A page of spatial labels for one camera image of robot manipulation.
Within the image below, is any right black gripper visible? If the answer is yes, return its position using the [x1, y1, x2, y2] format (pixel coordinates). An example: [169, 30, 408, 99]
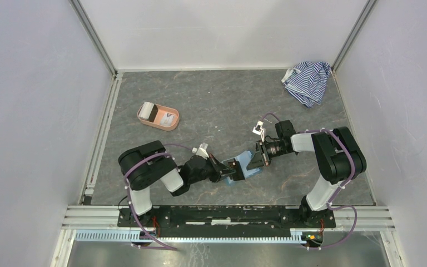
[246, 139, 288, 170]

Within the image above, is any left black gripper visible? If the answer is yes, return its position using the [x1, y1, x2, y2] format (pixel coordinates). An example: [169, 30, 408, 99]
[189, 153, 236, 184]

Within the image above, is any teal card holder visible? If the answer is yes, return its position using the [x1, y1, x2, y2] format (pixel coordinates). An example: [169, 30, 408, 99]
[224, 150, 262, 185]

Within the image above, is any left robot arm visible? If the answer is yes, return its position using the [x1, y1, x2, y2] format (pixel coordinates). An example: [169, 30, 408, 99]
[117, 140, 242, 227]

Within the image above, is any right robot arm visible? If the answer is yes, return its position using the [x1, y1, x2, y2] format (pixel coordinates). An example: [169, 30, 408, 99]
[246, 120, 367, 227]

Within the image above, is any white VIP card in tray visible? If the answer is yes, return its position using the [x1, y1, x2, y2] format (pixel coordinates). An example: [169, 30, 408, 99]
[160, 112, 177, 127]

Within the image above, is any stack of credit cards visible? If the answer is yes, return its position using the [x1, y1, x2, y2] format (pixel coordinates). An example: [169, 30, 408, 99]
[138, 101, 158, 122]

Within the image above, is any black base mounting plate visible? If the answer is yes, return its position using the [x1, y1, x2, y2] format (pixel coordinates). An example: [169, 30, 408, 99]
[138, 205, 336, 238]

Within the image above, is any pink oval tray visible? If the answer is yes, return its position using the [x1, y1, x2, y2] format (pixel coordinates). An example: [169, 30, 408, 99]
[137, 101, 180, 131]

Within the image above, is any blue striped cloth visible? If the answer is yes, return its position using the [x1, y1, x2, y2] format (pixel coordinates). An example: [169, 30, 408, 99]
[281, 61, 332, 108]

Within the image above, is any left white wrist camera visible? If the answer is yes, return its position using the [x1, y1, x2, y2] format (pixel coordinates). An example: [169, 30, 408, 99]
[192, 143, 209, 159]

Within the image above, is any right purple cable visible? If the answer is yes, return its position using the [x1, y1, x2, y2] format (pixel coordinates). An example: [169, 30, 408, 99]
[261, 112, 358, 250]

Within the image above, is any purple cable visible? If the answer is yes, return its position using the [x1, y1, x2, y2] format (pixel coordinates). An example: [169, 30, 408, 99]
[261, 112, 358, 250]
[124, 144, 196, 250]

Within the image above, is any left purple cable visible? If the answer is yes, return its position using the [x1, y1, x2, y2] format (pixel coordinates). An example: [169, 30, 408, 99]
[124, 144, 196, 250]

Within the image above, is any aluminium frame rail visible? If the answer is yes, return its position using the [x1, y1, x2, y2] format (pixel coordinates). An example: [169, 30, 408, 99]
[51, 205, 404, 266]

